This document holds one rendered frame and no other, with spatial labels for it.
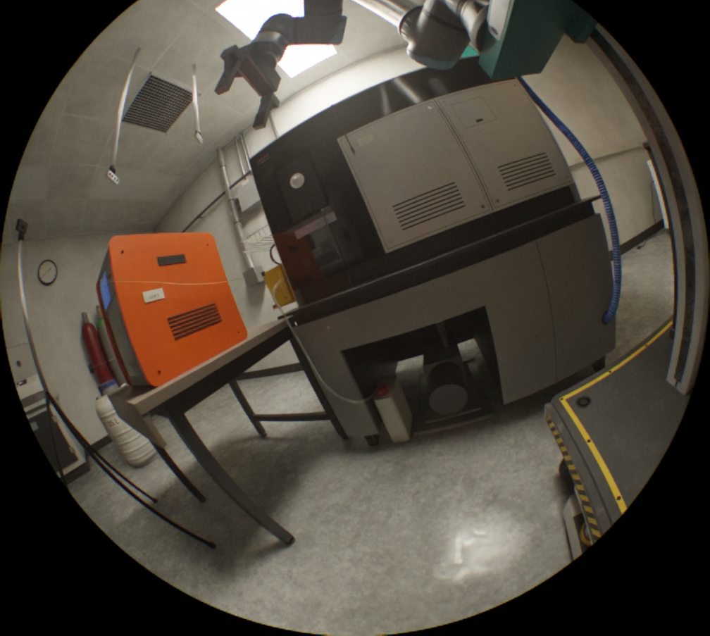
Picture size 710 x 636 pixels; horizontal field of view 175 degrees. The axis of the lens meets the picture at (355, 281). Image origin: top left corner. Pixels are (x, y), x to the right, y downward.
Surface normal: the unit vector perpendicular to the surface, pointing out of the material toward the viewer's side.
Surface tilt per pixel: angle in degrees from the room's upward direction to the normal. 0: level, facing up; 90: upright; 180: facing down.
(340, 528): 0
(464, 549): 0
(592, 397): 0
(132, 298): 90
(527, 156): 90
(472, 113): 90
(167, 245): 90
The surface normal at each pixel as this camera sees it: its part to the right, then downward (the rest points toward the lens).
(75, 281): 0.89, -0.33
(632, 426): -0.36, -0.93
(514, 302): -0.28, 0.15
